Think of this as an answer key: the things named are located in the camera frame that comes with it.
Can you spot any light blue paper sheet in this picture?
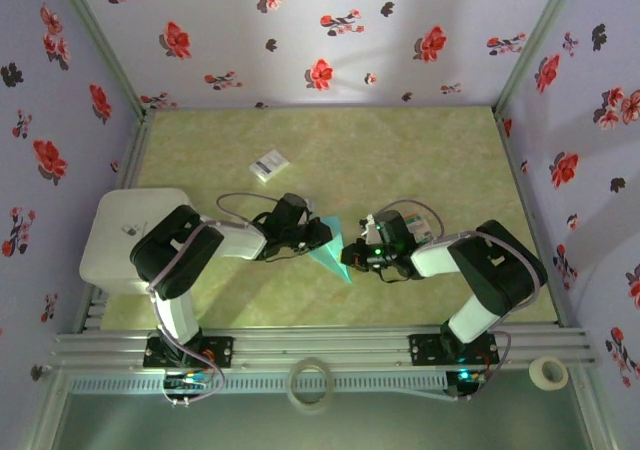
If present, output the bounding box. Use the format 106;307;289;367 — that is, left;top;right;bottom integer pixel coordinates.
307;213;354;285

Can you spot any white packet with teal print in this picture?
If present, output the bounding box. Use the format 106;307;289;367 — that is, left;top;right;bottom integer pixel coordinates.
402;212;434;244

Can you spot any white packet with blue print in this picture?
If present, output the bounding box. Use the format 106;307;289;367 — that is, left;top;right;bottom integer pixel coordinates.
248;148;291;186

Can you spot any clear tape roll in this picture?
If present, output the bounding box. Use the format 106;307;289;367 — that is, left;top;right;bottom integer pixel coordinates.
285;356;335;415

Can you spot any white plastic lidded box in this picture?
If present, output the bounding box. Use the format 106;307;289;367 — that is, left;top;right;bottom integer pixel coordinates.
78;187;197;296

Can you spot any white tape roll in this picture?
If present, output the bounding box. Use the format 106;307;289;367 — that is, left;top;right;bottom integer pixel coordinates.
528;354;570;391

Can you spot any grey right arm cable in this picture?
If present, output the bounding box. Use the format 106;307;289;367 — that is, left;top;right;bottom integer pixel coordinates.
377;198;544;402

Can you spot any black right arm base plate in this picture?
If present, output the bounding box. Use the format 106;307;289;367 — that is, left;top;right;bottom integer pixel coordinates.
408;332;501;369

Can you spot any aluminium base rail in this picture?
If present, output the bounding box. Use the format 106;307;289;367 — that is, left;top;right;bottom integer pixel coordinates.
49;325;599;371

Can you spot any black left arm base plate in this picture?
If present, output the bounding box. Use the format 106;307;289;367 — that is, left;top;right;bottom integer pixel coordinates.
143;334;235;370

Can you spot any circuit board with wires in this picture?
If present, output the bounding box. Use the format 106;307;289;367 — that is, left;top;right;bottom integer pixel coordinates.
160;368;216;407
446;367;490;402

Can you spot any grey slotted cable duct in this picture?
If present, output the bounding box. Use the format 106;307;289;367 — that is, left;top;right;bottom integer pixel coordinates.
67;372;449;396

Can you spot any aluminium side rail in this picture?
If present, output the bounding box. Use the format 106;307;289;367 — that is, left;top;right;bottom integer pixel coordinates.
492;107;574;329

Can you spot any aluminium frame post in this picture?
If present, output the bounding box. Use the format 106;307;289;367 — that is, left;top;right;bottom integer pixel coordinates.
492;0;586;116
47;0;156;121

